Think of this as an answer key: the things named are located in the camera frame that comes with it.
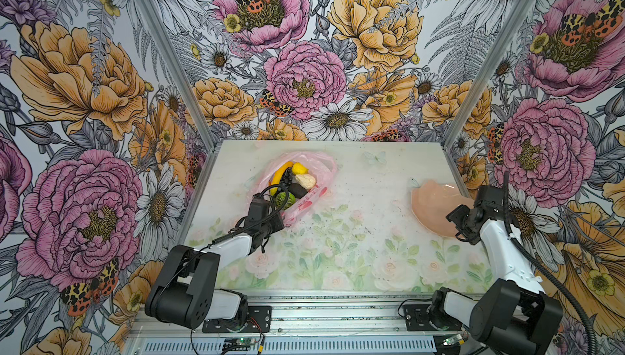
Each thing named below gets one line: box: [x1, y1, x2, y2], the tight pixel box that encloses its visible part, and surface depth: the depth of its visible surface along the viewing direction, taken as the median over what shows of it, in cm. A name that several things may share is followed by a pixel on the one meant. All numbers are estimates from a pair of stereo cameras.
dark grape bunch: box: [277, 167, 293, 193], surface depth 105 cm
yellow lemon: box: [291, 162, 309, 176], surface depth 107 cm
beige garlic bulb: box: [294, 173, 316, 191], surface depth 104 cm
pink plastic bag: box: [251, 152, 338, 228], surface depth 102 cm
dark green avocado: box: [288, 183, 308, 199], surface depth 104 cm
